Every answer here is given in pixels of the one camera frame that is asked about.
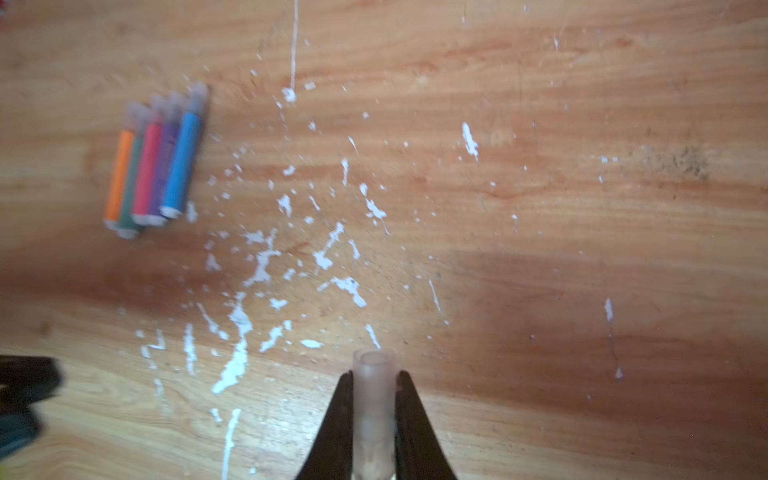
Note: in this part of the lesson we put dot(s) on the pink pen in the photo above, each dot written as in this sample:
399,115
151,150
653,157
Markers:
151,147

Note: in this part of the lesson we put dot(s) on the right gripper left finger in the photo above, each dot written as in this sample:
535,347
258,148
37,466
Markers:
331,455

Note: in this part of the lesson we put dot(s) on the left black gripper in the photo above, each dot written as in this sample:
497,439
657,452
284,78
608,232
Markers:
25,381

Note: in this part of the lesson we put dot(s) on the purple pen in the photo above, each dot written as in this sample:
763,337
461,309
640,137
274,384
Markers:
175,107

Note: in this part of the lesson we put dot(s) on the clear pen cap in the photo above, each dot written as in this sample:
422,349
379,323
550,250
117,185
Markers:
374,420

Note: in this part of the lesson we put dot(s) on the blue pen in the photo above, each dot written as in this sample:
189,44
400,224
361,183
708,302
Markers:
191,126

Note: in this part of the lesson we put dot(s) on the green pen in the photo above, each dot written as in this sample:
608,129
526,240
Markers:
126,227

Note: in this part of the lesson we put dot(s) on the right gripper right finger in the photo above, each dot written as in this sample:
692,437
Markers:
418,454

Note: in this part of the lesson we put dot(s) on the orange pen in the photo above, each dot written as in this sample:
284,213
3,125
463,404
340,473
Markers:
122,160

